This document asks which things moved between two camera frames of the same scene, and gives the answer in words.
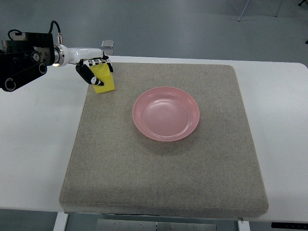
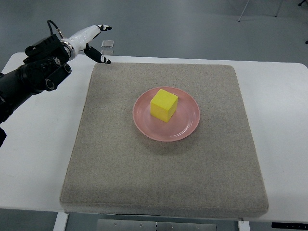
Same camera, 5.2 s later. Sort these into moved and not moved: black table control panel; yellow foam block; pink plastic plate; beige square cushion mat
Moved: yellow foam block
Not moved: pink plastic plate; black table control panel; beige square cushion mat
